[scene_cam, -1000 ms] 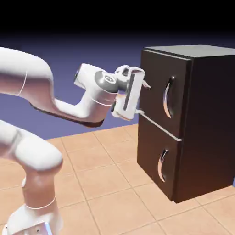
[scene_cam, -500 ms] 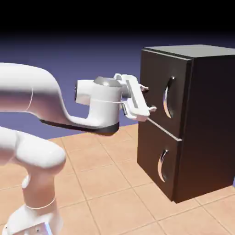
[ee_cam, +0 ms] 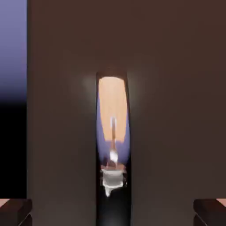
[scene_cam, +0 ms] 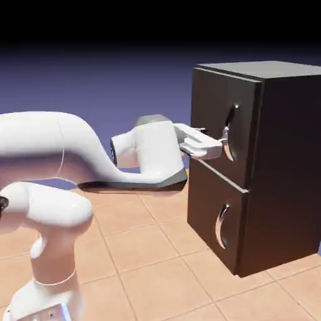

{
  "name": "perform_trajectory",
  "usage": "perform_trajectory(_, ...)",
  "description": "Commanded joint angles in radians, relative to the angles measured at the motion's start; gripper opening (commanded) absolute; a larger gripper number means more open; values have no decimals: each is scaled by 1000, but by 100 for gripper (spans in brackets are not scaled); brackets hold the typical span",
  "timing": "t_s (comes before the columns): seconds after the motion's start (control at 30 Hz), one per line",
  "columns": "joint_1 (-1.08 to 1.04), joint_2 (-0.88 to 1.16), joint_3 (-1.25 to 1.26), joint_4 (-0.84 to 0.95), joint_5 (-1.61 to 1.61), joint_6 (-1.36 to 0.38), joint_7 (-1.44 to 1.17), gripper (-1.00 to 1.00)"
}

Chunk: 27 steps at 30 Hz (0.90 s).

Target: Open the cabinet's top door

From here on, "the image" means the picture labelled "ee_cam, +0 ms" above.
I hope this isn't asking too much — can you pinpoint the dark brown cabinet door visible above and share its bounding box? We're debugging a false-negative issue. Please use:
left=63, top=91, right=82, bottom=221
left=26, top=0, right=226, bottom=226

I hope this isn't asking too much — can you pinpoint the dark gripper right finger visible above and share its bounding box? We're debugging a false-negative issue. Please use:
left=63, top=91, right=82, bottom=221
left=193, top=198, right=226, bottom=226

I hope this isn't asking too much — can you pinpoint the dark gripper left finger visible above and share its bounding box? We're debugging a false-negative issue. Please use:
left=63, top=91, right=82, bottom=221
left=0, top=198, right=33, bottom=226

